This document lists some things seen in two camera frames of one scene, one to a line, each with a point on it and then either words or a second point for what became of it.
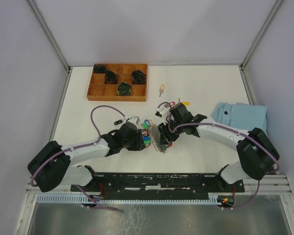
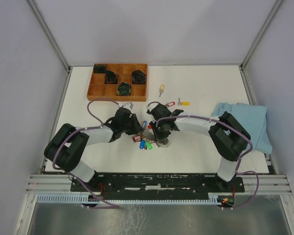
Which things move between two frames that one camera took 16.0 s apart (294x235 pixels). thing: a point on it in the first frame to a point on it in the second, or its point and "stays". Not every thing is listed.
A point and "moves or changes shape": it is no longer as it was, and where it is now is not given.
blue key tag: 146,121 moves or changes shape
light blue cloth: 242,116 stays
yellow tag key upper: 161,89 stays
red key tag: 145,132 moves or changes shape
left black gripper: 139,145 to 137,128
